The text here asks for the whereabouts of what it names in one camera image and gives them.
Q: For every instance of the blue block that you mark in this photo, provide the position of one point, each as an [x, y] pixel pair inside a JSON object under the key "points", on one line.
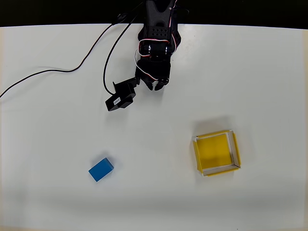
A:
{"points": [[100, 169]]}

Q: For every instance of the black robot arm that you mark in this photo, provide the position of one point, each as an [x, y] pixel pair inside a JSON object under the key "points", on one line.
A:
{"points": [[156, 31]]}

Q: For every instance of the yellow paper box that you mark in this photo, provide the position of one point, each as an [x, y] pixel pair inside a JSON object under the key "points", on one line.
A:
{"points": [[214, 151]]}

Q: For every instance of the black webcam with mount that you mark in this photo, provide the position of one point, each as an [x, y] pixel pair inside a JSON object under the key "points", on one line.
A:
{"points": [[121, 97]]}

